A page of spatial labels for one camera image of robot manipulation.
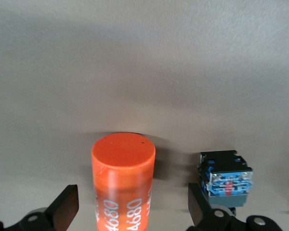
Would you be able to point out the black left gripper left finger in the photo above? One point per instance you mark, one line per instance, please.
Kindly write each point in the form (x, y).
(62, 204)

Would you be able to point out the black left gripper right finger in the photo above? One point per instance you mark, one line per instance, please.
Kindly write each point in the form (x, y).
(198, 209)

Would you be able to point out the yellow push button switch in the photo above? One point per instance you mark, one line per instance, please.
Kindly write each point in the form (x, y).
(225, 178)

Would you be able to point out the orange cylinder with 4680 print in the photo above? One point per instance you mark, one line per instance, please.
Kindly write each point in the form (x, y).
(122, 173)

